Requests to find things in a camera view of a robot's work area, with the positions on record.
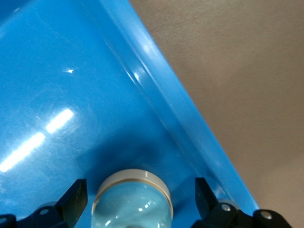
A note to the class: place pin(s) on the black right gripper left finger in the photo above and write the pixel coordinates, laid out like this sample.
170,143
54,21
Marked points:
71,202

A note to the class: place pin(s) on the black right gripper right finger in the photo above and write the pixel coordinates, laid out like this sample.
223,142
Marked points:
206,206

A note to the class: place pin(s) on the light blue round knob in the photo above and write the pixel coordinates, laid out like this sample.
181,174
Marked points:
130,204

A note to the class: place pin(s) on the blue plastic tray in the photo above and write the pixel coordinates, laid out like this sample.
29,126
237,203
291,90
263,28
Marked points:
71,71

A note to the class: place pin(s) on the brown table mat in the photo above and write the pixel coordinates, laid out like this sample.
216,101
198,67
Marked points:
237,71

